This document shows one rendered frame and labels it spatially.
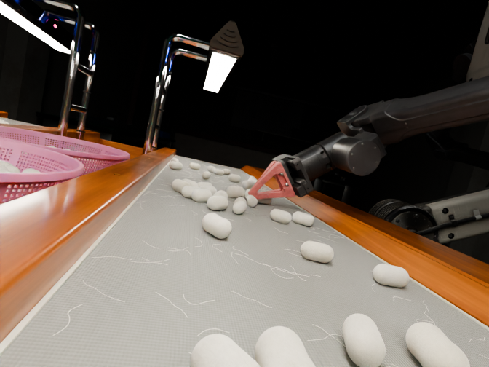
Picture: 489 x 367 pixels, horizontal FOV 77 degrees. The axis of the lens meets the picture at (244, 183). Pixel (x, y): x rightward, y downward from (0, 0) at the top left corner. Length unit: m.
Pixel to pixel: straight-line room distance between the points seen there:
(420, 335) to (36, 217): 0.23
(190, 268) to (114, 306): 0.07
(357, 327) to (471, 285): 0.19
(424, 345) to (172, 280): 0.14
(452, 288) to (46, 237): 0.33
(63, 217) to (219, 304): 0.11
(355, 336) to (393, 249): 0.26
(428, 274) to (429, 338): 0.18
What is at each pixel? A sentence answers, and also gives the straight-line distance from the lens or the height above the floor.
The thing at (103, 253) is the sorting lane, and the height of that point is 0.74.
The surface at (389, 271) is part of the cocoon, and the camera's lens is 0.31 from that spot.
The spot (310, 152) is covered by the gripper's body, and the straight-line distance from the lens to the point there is 0.57.
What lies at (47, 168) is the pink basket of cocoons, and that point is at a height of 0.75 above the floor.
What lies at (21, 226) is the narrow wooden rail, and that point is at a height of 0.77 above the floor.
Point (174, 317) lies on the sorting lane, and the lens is 0.18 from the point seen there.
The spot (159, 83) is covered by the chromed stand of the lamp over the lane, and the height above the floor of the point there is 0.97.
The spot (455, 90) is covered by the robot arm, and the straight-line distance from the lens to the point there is 0.54.
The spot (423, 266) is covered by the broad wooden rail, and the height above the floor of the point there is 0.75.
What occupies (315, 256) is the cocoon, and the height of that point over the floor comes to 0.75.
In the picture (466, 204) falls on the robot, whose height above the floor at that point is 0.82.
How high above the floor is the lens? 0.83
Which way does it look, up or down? 6 degrees down
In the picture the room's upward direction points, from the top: 13 degrees clockwise
